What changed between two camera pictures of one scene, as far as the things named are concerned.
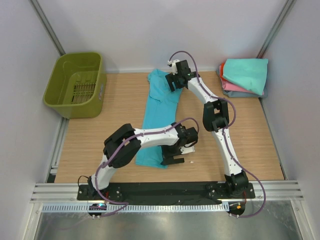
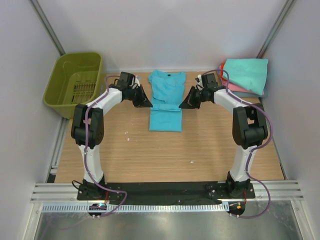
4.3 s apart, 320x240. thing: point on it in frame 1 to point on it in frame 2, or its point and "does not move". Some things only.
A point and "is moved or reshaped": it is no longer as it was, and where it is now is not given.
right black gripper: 173,80 to 195,96
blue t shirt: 161,109 is moved or reshaped
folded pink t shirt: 228,86 does not move
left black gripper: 170,154 to 136,95
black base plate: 214,193 does not move
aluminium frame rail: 67,193 does not move
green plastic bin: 77,87 does not move
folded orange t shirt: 222,64 does not move
